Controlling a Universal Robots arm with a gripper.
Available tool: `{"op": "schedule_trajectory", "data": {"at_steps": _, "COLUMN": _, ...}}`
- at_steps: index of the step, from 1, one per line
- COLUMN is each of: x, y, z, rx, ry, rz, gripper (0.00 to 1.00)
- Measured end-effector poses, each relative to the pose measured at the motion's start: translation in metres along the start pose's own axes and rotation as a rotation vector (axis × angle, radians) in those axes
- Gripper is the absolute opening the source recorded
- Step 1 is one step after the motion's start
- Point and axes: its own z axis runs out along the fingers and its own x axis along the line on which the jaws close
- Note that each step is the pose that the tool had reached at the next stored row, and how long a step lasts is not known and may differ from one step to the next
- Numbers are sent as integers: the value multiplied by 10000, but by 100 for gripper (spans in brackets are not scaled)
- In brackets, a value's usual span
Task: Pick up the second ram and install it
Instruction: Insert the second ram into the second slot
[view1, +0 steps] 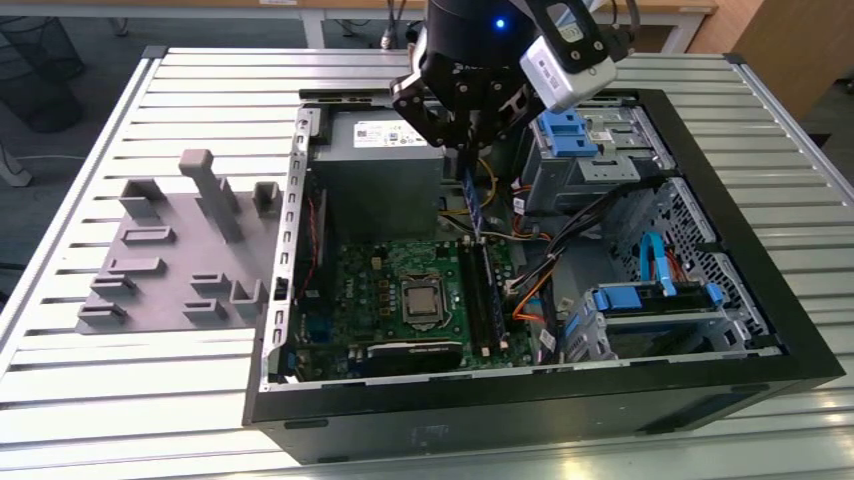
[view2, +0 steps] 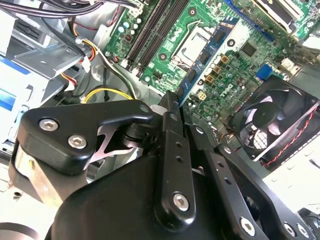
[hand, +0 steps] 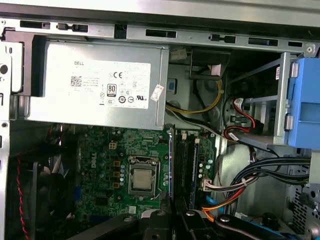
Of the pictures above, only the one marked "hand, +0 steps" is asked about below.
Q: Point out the metal socket cover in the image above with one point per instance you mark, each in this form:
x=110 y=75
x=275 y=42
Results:
x=130 y=178

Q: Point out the RAM stick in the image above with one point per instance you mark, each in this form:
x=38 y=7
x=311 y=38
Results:
x=195 y=175
x=171 y=162

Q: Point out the metal drive cage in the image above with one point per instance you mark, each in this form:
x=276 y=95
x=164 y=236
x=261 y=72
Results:
x=282 y=100

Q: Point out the black PC case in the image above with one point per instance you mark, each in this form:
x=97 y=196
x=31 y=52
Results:
x=190 y=37

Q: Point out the grey power supply unit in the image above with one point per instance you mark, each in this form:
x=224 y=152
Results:
x=75 y=105

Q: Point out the black case fan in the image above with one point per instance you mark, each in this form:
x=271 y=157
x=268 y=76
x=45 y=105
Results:
x=55 y=195

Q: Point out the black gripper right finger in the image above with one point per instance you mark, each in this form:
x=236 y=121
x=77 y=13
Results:
x=182 y=225

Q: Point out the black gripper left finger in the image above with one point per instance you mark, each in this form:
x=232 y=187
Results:
x=165 y=225

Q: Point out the green motherboard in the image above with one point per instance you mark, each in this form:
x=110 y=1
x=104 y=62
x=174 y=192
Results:
x=100 y=150

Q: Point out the blue plastic drive bracket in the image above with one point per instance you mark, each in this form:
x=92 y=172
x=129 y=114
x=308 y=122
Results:
x=305 y=87

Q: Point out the silver CPU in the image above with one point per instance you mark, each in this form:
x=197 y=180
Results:
x=142 y=178

